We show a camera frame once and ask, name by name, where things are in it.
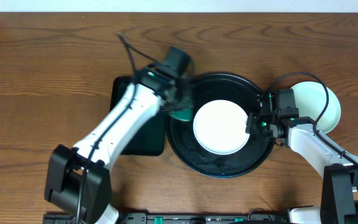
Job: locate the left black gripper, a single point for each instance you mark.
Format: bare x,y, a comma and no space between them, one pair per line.
181,101

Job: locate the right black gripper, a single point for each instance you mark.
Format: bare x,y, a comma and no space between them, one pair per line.
251,125

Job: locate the green sponge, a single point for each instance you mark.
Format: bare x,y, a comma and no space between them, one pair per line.
185,114

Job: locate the white pink plate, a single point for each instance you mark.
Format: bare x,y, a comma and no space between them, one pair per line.
219,127

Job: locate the mint green plate front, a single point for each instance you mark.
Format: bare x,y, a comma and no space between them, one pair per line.
310,98

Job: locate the mint green plate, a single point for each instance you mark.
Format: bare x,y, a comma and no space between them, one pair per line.
310,98
332,115

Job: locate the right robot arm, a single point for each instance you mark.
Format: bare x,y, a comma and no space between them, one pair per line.
337,167

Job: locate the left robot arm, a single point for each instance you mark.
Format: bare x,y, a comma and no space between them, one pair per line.
78,178

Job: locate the black round tray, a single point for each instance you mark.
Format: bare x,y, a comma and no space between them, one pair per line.
219,86

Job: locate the black rectangular tray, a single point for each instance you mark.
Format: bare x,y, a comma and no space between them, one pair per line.
150,138

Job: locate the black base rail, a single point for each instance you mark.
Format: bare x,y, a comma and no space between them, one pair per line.
142,218

